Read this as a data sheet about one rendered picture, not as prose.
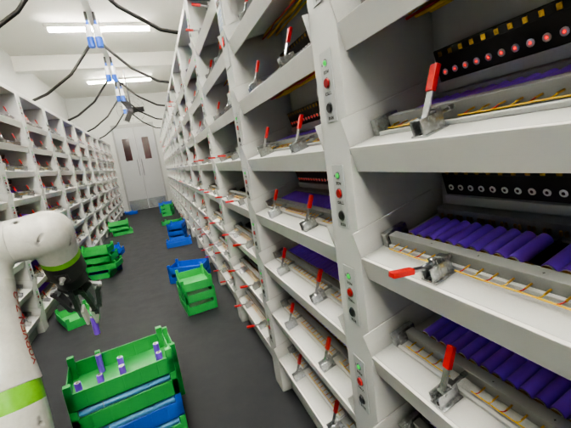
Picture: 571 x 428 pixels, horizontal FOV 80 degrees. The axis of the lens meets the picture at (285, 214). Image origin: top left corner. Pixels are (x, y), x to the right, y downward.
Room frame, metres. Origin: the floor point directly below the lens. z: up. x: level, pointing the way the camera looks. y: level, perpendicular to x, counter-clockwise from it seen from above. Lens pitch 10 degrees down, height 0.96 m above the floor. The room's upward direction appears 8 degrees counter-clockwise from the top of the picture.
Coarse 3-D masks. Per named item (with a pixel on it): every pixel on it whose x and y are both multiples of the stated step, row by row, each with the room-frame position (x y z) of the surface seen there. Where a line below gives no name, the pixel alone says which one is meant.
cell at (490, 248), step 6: (516, 228) 0.46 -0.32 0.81; (504, 234) 0.46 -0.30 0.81; (510, 234) 0.46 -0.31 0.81; (516, 234) 0.46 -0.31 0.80; (498, 240) 0.45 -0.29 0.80; (504, 240) 0.45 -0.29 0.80; (510, 240) 0.45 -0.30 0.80; (486, 246) 0.45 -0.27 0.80; (492, 246) 0.45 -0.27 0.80; (498, 246) 0.45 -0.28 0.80; (492, 252) 0.44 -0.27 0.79
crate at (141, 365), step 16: (160, 336) 1.17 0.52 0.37; (112, 352) 1.11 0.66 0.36; (128, 352) 1.13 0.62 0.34; (144, 352) 1.14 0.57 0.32; (80, 368) 1.06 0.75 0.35; (96, 368) 1.08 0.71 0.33; (112, 368) 1.07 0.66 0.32; (128, 368) 1.06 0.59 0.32; (144, 368) 0.97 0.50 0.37; (160, 368) 0.99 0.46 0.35; (96, 384) 0.99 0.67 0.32; (112, 384) 0.93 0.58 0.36; (128, 384) 0.95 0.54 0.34; (80, 400) 0.89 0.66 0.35; (96, 400) 0.90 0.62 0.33
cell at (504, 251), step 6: (522, 234) 0.44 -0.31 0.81; (528, 234) 0.44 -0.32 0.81; (534, 234) 0.44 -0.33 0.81; (516, 240) 0.44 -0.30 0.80; (522, 240) 0.44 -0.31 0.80; (528, 240) 0.44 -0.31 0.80; (504, 246) 0.43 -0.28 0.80; (510, 246) 0.43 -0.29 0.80; (516, 246) 0.43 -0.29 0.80; (522, 246) 0.43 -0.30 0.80; (498, 252) 0.43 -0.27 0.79; (504, 252) 0.42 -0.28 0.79; (510, 252) 0.42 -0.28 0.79
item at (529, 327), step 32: (384, 224) 0.62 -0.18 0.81; (416, 224) 0.64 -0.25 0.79; (384, 256) 0.57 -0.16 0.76; (416, 288) 0.47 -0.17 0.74; (448, 288) 0.42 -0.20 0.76; (480, 288) 0.40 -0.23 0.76; (480, 320) 0.37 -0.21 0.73; (512, 320) 0.33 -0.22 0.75; (544, 320) 0.32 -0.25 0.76; (544, 352) 0.31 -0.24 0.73
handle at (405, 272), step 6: (432, 264) 0.45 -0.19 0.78; (396, 270) 0.44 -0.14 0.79; (402, 270) 0.44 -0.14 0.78; (408, 270) 0.43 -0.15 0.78; (414, 270) 0.44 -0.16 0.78; (420, 270) 0.44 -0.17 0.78; (426, 270) 0.45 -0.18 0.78; (390, 276) 0.43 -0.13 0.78; (396, 276) 0.43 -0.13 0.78; (402, 276) 0.43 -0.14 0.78
